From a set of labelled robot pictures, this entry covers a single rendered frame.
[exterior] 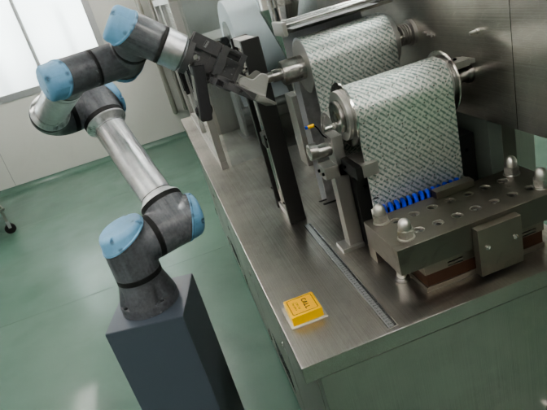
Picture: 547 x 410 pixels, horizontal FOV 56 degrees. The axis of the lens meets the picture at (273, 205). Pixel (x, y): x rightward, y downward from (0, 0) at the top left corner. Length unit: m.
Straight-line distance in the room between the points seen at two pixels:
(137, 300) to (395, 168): 0.69
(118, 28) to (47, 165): 5.90
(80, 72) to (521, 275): 0.97
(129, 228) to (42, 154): 5.65
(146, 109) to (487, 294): 5.87
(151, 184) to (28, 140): 5.54
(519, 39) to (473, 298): 0.52
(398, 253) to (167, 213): 0.58
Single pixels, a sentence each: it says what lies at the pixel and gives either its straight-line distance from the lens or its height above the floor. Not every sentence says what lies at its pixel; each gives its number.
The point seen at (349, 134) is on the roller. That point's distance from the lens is 1.16.
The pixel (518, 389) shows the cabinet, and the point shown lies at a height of 0.61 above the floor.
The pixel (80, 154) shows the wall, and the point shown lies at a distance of 6.83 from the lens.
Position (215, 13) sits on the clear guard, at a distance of 2.08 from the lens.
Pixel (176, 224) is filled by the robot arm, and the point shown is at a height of 1.08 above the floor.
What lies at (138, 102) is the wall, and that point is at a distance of 6.67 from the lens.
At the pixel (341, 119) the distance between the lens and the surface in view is 1.15.
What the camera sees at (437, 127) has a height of 1.17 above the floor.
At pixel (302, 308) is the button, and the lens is 1.13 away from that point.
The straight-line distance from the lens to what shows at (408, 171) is 1.23.
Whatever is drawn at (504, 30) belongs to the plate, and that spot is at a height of 1.35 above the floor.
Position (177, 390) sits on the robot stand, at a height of 0.68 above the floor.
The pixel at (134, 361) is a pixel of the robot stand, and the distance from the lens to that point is 1.40.
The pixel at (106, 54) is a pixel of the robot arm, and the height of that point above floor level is 1.51.
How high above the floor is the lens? 1.58
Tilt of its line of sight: 24 degrees down
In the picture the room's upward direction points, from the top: 16 degrees counter-clockwise
